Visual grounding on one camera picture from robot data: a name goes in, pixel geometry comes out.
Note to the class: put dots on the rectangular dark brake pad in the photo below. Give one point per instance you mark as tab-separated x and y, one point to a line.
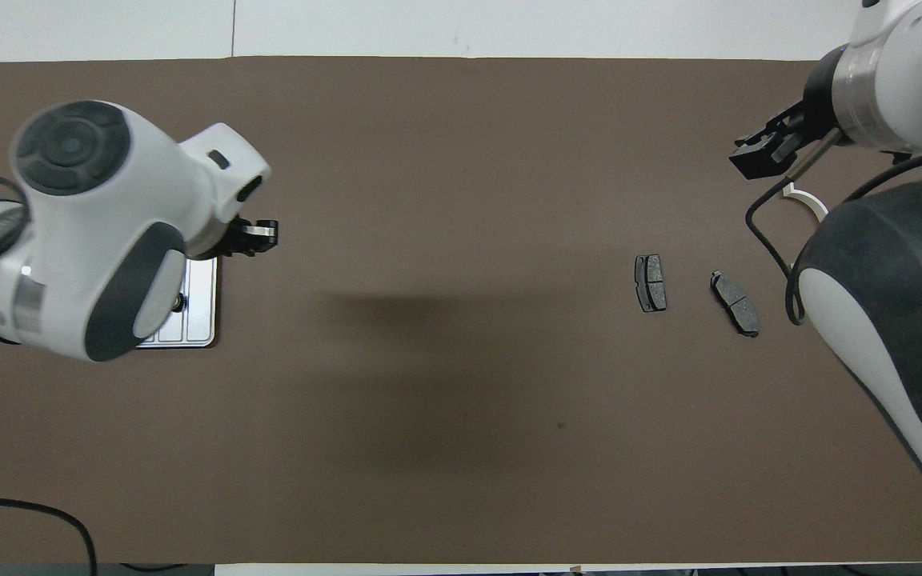
652	284

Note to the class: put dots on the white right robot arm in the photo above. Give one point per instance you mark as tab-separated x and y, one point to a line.
909	72

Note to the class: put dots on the silver metal tray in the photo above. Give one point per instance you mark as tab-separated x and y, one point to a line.
201	304

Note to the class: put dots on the brown table mat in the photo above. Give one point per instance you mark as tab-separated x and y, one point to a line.
469	200

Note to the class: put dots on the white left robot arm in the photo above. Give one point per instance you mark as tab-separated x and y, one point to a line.
109	200

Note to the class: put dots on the white curved plastic bracket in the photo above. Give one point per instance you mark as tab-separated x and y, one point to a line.
809	198

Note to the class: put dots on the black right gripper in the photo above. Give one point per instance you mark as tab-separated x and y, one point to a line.
821	112

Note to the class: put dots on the large black bearing gear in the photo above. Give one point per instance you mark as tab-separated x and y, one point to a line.
180	302

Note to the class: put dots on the elongated dark brake pad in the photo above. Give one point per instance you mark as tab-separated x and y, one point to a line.
735	304

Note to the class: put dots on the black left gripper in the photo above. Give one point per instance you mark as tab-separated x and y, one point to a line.
237	240

